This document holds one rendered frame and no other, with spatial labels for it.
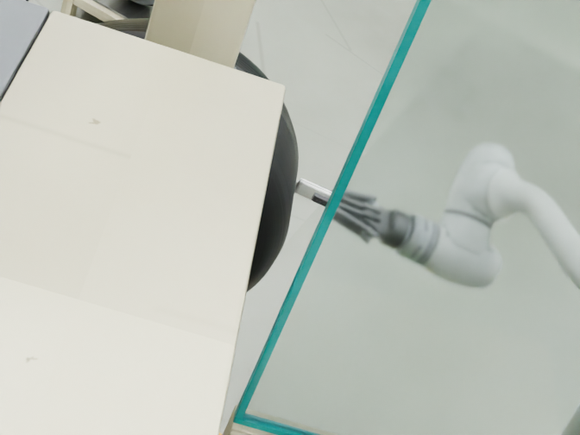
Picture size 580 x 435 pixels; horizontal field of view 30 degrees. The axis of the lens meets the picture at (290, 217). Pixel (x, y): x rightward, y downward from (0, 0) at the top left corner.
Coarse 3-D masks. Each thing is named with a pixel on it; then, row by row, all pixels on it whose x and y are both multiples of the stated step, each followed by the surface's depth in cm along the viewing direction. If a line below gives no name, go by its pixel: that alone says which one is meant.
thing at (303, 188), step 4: (300, 180) 209; (300, 184) 209; (304, 184) 209; (308, 184) 210; (296, 188) 210; (300, 188) 210; (304, 188) 210; (308, 188) 210; (312, 188) 210; (316, 188) 210; (296, 192) 211; (300, 192) 211; (304, 192) 210; (308, 192) 210; (312, 192) 210; (320, 192) 210; (324, 192) 210; (328, 192) 210; (304, 196) 211; (308, 196) 211; (328, 196) 210
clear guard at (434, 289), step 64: (448, 0) 113; (512, 0) 112; (576, 0) 112; (448, 64) 118; (512, 64) 117; (576, 64) 116; (384, 128) 124; (448, 128) 123; (512, 128) 122; (576, 128) 121; (384, 192) 130; (448, 192) 129; (512, 192) 128; (576, 192) 127; (320, 256) 138; (384, 256) 136; (448, 256) 135; (512, 256) 134; (576, 256) 133; (320, 320) 145; (384, 320) 144; (448, 320) 142; (512, 320) 141; (576, 320) 140; (256, 384) 153; (320, 384) 153; (384, 384) 151; (448, 384) 150; (512, 384) 149; (576, 384) 148
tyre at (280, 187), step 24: (120, 24) 197; (144, 24) 196; (288, 120) 205; (288, 144) 202; (288, 168) 199; (288, 192) 198; (264, 216) 194; (288, 216) 200; (264, 240) 197; (264, 264) 203
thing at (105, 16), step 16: (64, 0) 448; (80, 0) 444; (96, 0) 444; (112, 0) 448; (128, 0) 452; (144, 0) 443; (96, 16) 445; (112, 16) 442; (128, 16) 443; (144, 16) 446
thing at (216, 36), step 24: (168, 0) 144; (192, 0) 143; (216, 0) 143; (240, 0) 143; (168, 24) 146; (192, 24) 146; (216, 24) 145; (240, 24) 145; (192, 48) 148; (216, 48) 148
